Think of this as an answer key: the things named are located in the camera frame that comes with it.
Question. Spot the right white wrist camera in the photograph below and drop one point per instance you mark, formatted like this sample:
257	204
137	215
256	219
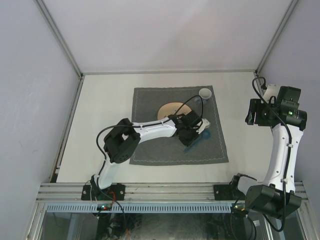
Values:
271	91

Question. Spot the grey cloth placemat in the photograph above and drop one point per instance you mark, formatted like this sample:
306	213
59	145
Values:
168	151

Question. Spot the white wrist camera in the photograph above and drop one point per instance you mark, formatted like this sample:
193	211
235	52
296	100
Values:
202	125
271	91

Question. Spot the blue slotted cable duct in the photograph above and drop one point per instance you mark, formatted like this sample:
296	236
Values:
135	208

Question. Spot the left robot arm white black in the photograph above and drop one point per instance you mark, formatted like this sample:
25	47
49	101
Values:
121	142

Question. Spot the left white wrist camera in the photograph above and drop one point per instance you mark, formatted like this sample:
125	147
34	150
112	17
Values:
202	125

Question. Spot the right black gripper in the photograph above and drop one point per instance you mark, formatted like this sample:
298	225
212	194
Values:
256	107

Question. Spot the aluminium front rail frame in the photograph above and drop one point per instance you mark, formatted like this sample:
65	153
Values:
133	193

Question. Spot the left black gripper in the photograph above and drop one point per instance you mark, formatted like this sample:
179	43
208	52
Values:
187	142

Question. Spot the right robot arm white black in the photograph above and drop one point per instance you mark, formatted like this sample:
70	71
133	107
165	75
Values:
275	197

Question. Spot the blue plastic spoon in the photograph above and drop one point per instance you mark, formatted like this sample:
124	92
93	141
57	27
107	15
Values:
205	135

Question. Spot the beige bird pattern plate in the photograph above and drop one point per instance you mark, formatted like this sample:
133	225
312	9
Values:
171	108

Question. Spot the white mug blue handle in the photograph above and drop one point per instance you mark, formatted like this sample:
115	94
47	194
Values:
205	95

